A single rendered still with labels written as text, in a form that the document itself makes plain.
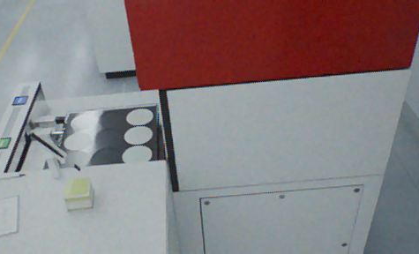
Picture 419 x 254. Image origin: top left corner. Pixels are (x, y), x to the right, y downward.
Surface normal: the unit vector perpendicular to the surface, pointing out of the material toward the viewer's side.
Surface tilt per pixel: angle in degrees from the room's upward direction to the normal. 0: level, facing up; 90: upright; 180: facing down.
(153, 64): 90
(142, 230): 0
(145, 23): 90
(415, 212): 0
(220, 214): 90
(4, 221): 0
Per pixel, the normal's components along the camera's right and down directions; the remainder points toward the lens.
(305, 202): 0.00, 0.61
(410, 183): -0.11, -0.79
